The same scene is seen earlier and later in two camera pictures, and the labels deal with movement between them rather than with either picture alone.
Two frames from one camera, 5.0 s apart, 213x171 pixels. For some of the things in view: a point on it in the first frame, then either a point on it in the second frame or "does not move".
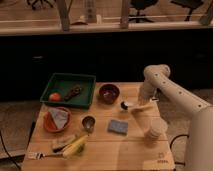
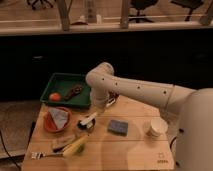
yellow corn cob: (75, 148) does not move
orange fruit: (55, 97) does not move
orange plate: (49, 122) does not move
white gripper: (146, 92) -> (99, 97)
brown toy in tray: (73, 92) does not move
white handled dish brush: (125, 107) -> (88, 122)
